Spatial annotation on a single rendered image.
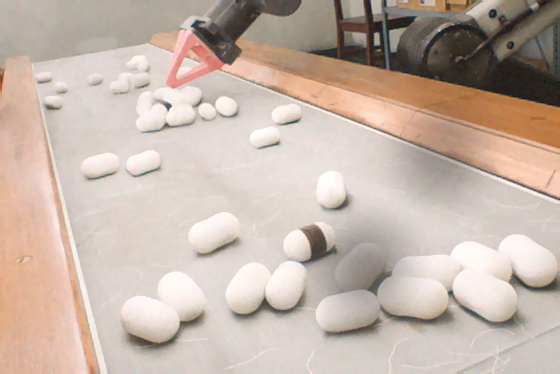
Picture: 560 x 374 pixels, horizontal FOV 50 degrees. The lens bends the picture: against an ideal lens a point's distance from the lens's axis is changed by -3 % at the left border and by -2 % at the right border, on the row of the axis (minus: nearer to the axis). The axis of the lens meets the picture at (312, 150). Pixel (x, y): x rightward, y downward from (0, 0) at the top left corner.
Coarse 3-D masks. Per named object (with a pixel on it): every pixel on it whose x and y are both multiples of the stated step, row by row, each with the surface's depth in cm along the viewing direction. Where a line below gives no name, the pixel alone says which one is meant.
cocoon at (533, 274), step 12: (504, 240) 33; (516, 240) 32; (528, 240) 32; (504, 252) 32; (516, 252) 31; (528, 252) 31; (540, 252) 31; (516, 264) 31; (528, 264) 30; (540, 264) 30; (552, 264) 30; (528, 276) 30; (540, 276) 30; (552, 276) 30
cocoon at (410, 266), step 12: (396, 264) 32; (408, 264) 31; (420, 264) 31; (432, 264) 31; (444, 264) 31; (456, 264) 31; (408, 276) 31; (420, 276) 31; (432, 276) 31; (444, 276) 31; (456, 276) 31
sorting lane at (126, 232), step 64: (64, 64) 144; (192, 64) 119; (64, 128) 79; (128, 128) 75; (192, 128) 71; (256, 128) 68; (320, 128) 65; (64, 192) 54; (128, 192) 52; (192, 192) 51; (256, 192) 49; (384, 192) 46; (448, 192) 45; (512, 192) 43; (128, 256) 40; (192, 256) 39; (256, 256) 38; (320, 256) 37; (192, 320) 32; (256, 320) 31; (384, 320) 30; (448, 320) 30; (512, 320) 29
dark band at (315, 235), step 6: (300, 228) 37; (306, 228) 37; (312, 228) 37; (318, 228) 37; (306, 234) 36; (312, 234) 36; (318, 234) 37; (324, 234) 37; (312, 240) 36; (318, 240) 36; (324, 240) 37; (312, 246) 36; (318, 246) 36; (324, 246) 37; (312, 252) 36; (318, 252) 37; (324, 252) 37; (312, 258) 37
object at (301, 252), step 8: (320, 224) 37; (296, 232) 37; (328, 232) 37; (288, 240) 36; (296, 240) 36; (304, 240) 36; (328, 240) 37; (288, 248) 36; (296, 248) 36; (304, 248) 36; (328, 248) 37; (288, 256) 37; (296, 256) 36; (304, 256) 36
